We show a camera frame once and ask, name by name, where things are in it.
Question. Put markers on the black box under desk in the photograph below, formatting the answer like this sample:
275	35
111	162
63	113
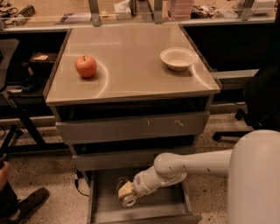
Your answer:
41	64

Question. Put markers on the tissue box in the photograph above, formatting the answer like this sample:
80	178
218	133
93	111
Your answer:
122	10

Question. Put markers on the grey drawer cabinet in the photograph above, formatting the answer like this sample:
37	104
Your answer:
131	80

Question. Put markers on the white bowl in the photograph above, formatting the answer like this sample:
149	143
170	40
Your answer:
178	58

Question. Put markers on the pink stacked trays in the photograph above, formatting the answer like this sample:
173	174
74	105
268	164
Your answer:
179	9

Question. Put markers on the black coiled tool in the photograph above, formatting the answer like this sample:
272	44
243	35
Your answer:
27	12

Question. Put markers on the black office chair right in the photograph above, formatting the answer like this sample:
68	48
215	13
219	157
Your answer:
262	98

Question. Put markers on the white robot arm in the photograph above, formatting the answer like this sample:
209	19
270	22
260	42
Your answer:
252	169

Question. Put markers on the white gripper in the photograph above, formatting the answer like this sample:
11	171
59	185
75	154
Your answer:
140	183

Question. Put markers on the open bottom drawer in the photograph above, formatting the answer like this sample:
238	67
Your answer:
165	206

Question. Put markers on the red apple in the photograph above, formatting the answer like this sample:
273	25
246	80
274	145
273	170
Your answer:
86	66

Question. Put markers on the top drawer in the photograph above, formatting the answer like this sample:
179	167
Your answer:
132	128

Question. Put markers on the middle drawer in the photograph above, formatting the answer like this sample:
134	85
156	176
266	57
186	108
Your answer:
124	158

